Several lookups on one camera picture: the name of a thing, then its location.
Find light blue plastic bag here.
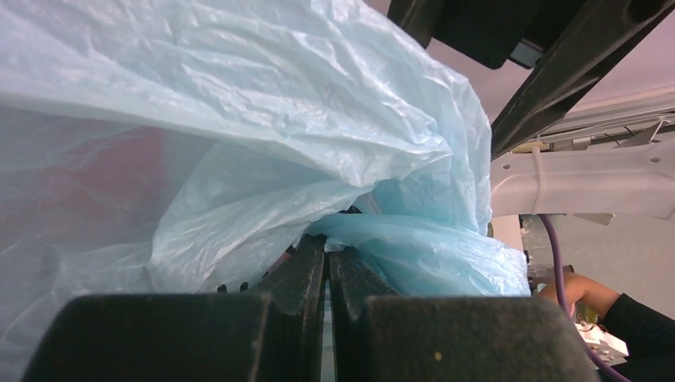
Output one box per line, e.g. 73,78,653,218
1,1,528,381

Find aluminium frame rail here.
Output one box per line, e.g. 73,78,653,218
512,85,674,153

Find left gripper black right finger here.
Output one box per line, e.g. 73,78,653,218
327,249,598,381

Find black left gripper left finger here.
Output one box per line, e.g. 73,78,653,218
23,235,326,381

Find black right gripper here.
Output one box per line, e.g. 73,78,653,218
387,0,674,158

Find dark red fake apple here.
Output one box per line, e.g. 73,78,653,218
1,127,168,244

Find person's hand in background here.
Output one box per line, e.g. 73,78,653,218
561,273,620,318

